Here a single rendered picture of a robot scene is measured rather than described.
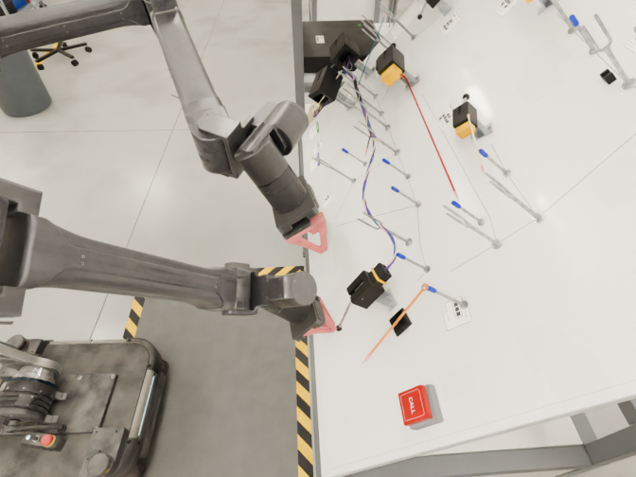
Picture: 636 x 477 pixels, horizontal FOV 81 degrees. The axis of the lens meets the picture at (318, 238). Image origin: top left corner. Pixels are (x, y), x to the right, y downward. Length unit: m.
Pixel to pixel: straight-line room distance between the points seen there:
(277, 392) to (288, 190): 1.39
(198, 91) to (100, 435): 1.32
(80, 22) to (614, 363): 1.00
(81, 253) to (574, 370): 0.57
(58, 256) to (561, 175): 0.66
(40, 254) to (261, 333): 1.63
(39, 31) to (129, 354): 1.26
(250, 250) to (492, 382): 1.81
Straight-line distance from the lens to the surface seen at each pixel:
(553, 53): 0.86
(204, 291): 0.54
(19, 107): 4.10
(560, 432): 1.11
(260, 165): 0.51
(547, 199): 0.68
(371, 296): 0.73
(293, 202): 0.54
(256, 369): 1.88
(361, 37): 1.70
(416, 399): 0.66
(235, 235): 2.35
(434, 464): 0.98
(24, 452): 1.84
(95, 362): 1.85
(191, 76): 0.67
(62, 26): 0.93
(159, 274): 0.48
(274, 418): 1.80
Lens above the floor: 1.73
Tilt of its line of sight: 49 degrees down
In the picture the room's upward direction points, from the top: straight up
